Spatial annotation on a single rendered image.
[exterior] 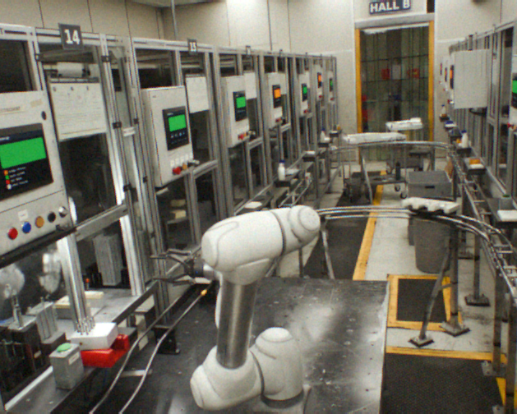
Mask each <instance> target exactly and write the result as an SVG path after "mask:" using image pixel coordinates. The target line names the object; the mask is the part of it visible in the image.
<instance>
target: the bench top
mask: <svg viewBox="0 0 517 414"><path fill-rule="evenodd" d="M284 279H285V280H286V281H283V280H284ZM338 289H339V291H337V290H338ZM389 295H390V280H364V279H334V278H276V277H264V279H263V281H261V284H260V286H259V288H258V290H257V292H256V300H255V305H254V312H253V318H252V330H251V336H250V342H249V348H250V347H251V346H253V345H254V344H255V343H256V339H257V338H258V336H259V335H260V334H262V333H263V332H265V331H266V330H267V329H272V328H281V329H286V330H287V331H289V332H290V333H291V334H292V335H293V338H294V339H295V340H296V342H297V344H298V347H299V351H300V354H302V368H303V385H309V386H311V392H310V393H309V394H308V396H307V401H306V404H305V407H304V411H303V414H380V405H381V386H382V375H383V365H384V354H385V336H386V325H387V315H388V305H389ZM199 296H200V293H199V288H198V289H197V290H196V291H195V292H194V293H193V294H191V296H190V298H189V299H188V300H187V301H186V302H185V303H184V304H183V305H182V306H180V307H179V308H178V311H177V312H176V313H175V314H174V315H173V316H172V317H171V318H170V319H169V320H167V321H166V323H165V324H164V325H170V326H173V325H174V324H175V322H176V321H177V319H178V318H179V317H180V316H181V315H183V314H184V313H185V311H186V309H187V308H188V307H189V306H190V305H191V304H192V303H193V302H194V301H195V300H196V299H197V298H198V297H199ZM294 296H296V297H294ZM215 309H216V305H215V304H198V302H197V303H196V304H195V305H194V306H193V307H192V308H191V309H190V311H189V312H188V313H187V315H186V316H185V317H184V318H183V319H182V320H180V321H179V324H178V325H177V331H176V332H175V337H176V343H177V349H178V350H179V351H180V353H179V354H178V355H171V354H159V353H156V354H155V357H154V360H153V362H152V365H151V367H150V368H151V369H152V374H151V375H147V376H146V378H145V382H144V384H143V385H142V387H141V390H140V392H139V393H138V395H137V397H135V399H134V400H133V402H132V404H131V406H130V407H129V408H128V409H127V410H126V411H125V412H124V414H253V413H252V409H253V407H254V406H255V405H256V402H257V400H258V398H259V397H260V395H258V397H256V398H253V399H252V400H250V401H246V402H243V403H241V404H238V405H235V406H233V407H231V408H228V409H224V410H219V411H210V410H205V409H204V408H202V407H199V405H197V403H196V400H195V399H194V397H193V393H192V388H191V379H192V375H193V374H194V371H195V370H196V369H197V368H198V367H199V366H202V365H203V363H204V361H205V359H206V358H207V356H208V354H210V352H211V350H212V348H213V347H215V346H216V345H217V336H218V329H217V327H216V322H215ZM285 315H287V317H284V316H285ZM249 348H248V349H247V350H249ZM154 349H155V336H153V337H152V338H151V339H150V341H149V342H148V343H147V344H146V345H144V347H143V348H142V349H141V350H140V351H139V352H138V353H137V354H136V355H135V357H133V358H132V359H131V360H130V361H129V362H128V363H127V364H126V366H125V369H124V371H136V370H145V368H146V367H147V366H148V363H149V361H150V357H151V355H152V353H153V351H154ZM142 376H143V375H140V376H127V377H119V380H118V382H117V383H116V385H115V387H114V389H113V390H112V392H111V393H110V395H109V396H108V397H107V399H106V401H105V402H104V404H103V405H101V406H100V407H99V408H98V409H97V412H96V413H95V414H119V412H120V411H121V410H122V409H123V407H124V406H125V405H127V403H128V401H129V399H130V398H131V397H132V395H133V394H134V392H135V390H136V389H137V387H138V385H139V383H140V382H141V378H142ZM115 377H116V376H115ZM115 377H114V378H113V380H111V381H110V382H109V383H108V385H107V386H106V387H105V388H104V390H103V391H102V392H100V393H99V394H98V395H97V396H96V397H95V400H94V401H93V402H92V403H90V404H89V405H88V406H87V407H86V408H85V409H84V411H83V412H82V413H81V414H88V413H89V412H90V411H92V409H93V408H94V407H95V406H96V405H97V403H98V402H99V401H100V399H101V398H103V396H104V395H105V394H106V393H107V391H108V388H109V387H110V385H111V384H112V383H113V382H114V380H115Z"/></svg>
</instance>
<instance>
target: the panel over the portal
mask: <svg viewBox="0 0 517 414"><path fill-rule="evenodd" d="M368 1H375V0H354V20H355V22H359V21H375V20H378V19H383V18H391V17H400V16H415V15H423V14H427V0H413V11H408V12H401V13H392V14H384V15H377V16H368Z"/></svg>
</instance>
